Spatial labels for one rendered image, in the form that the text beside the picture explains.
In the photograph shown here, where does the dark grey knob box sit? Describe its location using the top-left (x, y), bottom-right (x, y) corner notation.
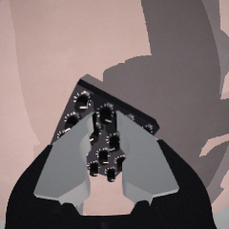
top-left (51, 79), bottom-right (159, 182)

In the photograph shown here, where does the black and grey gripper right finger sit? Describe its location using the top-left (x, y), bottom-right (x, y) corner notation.
top-left (114, 111), bottom-right (217, 229)

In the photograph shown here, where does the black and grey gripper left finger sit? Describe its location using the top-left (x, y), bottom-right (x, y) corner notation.
top-left (5, 112), bottom-right (96, 229)

